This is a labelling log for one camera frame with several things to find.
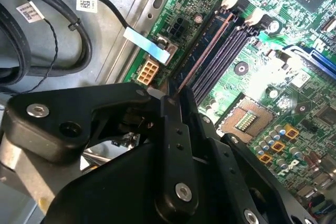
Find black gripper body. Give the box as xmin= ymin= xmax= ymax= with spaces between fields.
xmin=43 ymin=142 xmax=238 ymax=224

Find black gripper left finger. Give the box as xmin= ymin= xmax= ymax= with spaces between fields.
xmin=4 ymin=79 xmax=200 ymax=211

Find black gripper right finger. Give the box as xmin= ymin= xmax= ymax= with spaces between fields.
xmin=181 ymin=86 xmax=316 ymax=224

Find RAM stick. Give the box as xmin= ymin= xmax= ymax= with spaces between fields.
xmin=172 ymin=11 xmax=236 ymax=96

